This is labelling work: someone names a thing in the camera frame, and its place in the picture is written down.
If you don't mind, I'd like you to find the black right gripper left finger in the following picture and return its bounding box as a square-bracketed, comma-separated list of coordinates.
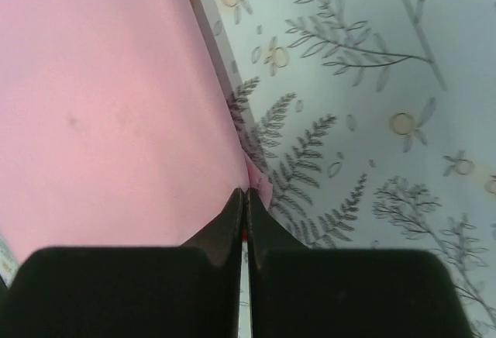
[1, 189, 244, 337]

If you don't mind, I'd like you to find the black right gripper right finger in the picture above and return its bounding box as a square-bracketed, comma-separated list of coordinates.
[246, 190, 472, 338]

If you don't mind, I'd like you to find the pink t shirt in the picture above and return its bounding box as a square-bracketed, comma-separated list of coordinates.
[1, 0, 272, 262]

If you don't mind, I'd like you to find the floral patterned table mat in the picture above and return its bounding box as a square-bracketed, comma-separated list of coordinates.
[0, 0, 496, 338]

